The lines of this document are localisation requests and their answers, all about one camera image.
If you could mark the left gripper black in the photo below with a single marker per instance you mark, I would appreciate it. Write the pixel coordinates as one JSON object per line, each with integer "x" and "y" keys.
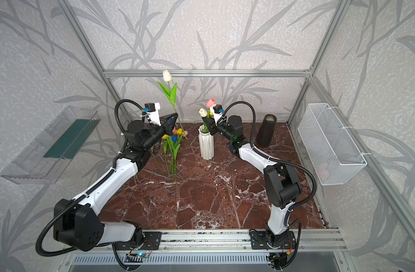
{"x": 163, "y": 126}

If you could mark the white cream tulip flower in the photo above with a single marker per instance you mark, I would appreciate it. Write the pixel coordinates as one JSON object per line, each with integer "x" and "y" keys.
{"x": 205, "y": 115}

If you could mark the white ribbed ceramic vase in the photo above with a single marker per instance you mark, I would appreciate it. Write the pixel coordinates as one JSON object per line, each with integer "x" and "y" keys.
{"x": 206, "y": 143}

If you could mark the pink tulip flower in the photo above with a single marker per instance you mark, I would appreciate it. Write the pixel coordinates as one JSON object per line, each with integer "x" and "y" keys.
{"x": 211, "y": 103}

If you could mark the tulip bouquet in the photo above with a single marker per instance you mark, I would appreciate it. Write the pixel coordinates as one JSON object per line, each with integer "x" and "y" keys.
{"x": 166, "y": 142}

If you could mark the black cylindrical vase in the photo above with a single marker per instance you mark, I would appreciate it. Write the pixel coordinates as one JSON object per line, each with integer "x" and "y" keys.
{"x": 266, "y": 130}

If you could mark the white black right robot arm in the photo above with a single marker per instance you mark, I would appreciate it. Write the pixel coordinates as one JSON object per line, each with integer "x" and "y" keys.
{"x": 281, "y": 180}

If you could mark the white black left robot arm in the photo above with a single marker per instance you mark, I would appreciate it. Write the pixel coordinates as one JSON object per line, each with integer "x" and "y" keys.
{"x": 77, "y": 221}

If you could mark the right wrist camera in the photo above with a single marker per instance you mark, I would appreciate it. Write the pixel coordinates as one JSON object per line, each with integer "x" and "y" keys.
{"x": 217, "y": 112}

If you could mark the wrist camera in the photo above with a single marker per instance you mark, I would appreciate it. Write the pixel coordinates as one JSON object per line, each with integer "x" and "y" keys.
{"x": 151, "y": 112}
{"x": 217, "y": 112}

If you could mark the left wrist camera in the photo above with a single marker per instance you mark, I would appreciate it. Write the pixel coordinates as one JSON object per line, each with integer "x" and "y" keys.
{"x": 151, "y": 112}

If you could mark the white wire mesh basket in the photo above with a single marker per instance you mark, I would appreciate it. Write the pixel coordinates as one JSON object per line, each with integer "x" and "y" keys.
{"x": 335, "y": 156}

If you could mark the clear plastic wall tray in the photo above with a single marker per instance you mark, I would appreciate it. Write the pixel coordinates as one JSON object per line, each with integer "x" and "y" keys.
{"x": 46, "y": 158}

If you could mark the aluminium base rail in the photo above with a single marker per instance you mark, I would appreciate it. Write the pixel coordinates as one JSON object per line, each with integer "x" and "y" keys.
{"x": 240, "y": 240}

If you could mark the aluminium frame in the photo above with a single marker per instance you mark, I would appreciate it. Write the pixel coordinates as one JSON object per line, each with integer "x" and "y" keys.
{"x": 399, "y": 206}

